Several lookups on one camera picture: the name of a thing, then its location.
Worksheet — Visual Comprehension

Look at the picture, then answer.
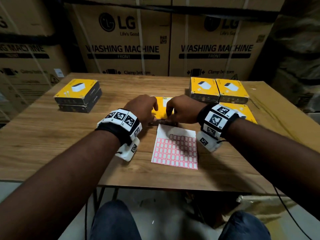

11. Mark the person's right forearm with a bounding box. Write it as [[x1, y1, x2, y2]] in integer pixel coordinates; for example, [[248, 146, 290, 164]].
[[226, 118, 320, 223]]

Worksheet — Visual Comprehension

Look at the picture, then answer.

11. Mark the group of yellow boxes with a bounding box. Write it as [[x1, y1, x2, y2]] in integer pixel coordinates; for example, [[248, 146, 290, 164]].
[[54, 78, 102, 114]]

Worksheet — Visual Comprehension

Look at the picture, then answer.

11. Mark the stack of large printed cartons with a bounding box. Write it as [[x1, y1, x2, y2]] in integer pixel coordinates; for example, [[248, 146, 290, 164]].
[[0, 0, 287, 123]]

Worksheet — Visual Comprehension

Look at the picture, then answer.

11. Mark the person's right hand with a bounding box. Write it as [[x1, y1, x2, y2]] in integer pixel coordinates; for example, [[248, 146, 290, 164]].
[[166, 95, 207, 124]]

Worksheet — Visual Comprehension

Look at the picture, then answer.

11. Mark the yellow box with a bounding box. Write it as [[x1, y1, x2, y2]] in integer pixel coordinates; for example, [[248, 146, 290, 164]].
[[189, 77, 220, 103], [215, 78, 250, 105], [220, 102, 258, 124], [149, 96, 179, 127]]

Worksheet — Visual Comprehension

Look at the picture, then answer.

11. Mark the person's leg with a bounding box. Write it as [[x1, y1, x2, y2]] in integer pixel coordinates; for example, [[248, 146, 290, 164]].
[[219, 210, 272, 240], [90, 200, 142, 240]]

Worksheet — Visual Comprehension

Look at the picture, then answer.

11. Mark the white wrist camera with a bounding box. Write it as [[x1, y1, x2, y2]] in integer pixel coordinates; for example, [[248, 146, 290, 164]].
[[115, 137, 140, 162], [196, 131, 223, 153]]

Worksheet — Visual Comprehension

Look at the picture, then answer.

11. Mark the sheet of red-bordered labels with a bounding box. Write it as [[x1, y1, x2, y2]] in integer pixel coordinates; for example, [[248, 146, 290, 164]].
[[151, 123, 198, 170]]

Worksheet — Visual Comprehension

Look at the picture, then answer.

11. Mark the person's left forearm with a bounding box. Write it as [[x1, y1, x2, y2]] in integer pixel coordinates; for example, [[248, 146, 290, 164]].
[[0, 130, 121, 240]]

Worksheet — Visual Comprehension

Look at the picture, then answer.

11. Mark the plastic wrapped cardboard stack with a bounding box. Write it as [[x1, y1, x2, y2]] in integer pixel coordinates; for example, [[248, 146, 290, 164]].
[[250, 0, 320, 114]]

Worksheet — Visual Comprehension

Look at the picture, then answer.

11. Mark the person's right leg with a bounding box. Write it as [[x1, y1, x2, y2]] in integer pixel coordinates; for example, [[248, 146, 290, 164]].
[[219, 210, 272, 240]]

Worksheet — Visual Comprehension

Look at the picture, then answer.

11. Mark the black metal table frame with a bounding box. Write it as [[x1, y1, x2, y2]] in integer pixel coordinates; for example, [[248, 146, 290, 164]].
[[93, 187, 120, 213]]

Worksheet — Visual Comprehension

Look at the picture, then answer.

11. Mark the black wristband with marker tags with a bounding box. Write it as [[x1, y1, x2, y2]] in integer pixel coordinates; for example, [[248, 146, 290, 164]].
[[197, 103, 247, 141], [95, 108, 142, 147]]

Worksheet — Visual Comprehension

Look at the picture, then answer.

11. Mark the yellow box back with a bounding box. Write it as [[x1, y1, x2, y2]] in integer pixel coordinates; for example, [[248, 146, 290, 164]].
[[189, 77, 220, 103], [215, 78, 250, 105]]

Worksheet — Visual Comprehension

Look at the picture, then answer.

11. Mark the person's left leg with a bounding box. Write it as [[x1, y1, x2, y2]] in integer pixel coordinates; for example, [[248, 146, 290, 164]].
[[90, 200, 142, 240]]

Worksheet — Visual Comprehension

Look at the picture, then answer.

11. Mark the flat brown cardboard sheet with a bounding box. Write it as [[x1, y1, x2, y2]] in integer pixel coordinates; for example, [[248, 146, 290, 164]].
[[241, 81, 320, 153]]

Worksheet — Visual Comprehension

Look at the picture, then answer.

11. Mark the person's left hand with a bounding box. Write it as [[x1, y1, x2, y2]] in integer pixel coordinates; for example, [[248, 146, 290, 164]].
[[124, 94, 159, 124]]

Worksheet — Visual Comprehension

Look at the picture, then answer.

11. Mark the black stretch wrap band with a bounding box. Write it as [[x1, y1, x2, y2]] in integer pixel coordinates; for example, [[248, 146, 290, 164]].
[[61, 0, 279, 23], [0, 33, 73, 47]]

